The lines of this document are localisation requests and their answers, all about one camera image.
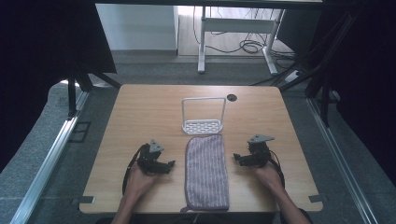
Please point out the person's left hand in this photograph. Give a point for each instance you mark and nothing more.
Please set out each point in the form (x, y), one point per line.
(138, 180)

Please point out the purple striped towel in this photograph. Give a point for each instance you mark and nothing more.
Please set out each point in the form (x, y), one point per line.
(207, 171)

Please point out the black curtain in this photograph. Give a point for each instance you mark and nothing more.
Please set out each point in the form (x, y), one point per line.
(367, 77)
(40, 62)

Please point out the aluminium rail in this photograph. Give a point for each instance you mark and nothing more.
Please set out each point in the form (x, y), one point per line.
(342, 161)
(46, 165)

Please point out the black metal stand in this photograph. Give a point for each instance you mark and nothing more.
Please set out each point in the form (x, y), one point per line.
(79, 87)
(323, 71)

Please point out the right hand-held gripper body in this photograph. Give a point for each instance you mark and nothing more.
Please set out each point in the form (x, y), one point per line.
(258, 151)

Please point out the person's right hand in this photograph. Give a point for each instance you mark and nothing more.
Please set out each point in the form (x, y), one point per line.
(269, 177)

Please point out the grey tape piece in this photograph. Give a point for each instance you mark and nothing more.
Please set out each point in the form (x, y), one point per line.
(86, 199)
(316, 198)

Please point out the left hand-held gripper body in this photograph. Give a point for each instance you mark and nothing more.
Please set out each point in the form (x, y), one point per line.
(148, 160)

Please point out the white cabinet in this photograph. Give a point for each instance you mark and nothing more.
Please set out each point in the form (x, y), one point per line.
(137, 26)

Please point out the person's dark clothing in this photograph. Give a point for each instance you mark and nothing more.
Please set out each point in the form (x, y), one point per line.
(202, 218)

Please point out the white metal rack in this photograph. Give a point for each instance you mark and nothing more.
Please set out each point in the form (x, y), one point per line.
(202, 126)

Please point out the white power strip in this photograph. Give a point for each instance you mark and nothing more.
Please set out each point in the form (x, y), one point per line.
(293, 76)

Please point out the white desk frame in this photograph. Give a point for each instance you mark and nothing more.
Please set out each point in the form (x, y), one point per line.
(236, 25)

